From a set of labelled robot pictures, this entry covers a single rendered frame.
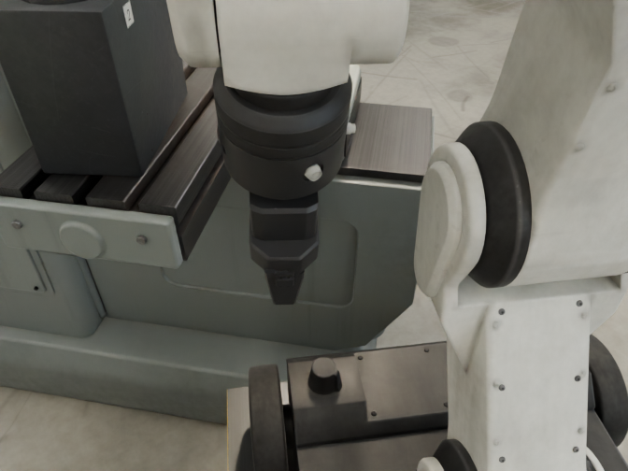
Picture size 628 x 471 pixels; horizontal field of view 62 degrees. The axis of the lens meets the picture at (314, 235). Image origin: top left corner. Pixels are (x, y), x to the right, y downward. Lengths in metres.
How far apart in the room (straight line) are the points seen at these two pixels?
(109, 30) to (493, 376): 0.49
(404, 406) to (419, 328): 0.89
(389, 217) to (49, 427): 1.07
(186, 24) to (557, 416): 0.48
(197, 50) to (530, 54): 0.24
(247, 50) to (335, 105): 0.07
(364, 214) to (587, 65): 0.73
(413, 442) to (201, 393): 0.70
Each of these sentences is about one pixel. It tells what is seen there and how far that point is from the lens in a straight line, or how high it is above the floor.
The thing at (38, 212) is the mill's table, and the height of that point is 0.92.
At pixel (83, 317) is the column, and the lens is 1.48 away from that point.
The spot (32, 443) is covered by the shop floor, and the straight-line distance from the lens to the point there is 1.63.
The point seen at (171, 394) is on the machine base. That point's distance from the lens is 1.43.
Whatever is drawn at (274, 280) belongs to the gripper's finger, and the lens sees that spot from 0.44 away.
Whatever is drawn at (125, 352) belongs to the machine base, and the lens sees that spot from 1.44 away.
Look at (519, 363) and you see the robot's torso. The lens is 0.55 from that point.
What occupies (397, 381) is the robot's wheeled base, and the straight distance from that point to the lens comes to 0.85.
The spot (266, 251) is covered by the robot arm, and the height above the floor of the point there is 1.01.
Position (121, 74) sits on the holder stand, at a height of 1.06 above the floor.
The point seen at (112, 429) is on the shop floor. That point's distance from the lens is 1.57.
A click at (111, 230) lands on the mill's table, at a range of 0.63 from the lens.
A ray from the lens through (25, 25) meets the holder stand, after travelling 0.61.
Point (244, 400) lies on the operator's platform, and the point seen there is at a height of 0.40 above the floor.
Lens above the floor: 1.29
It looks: 40 degrees down
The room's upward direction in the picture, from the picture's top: straight up
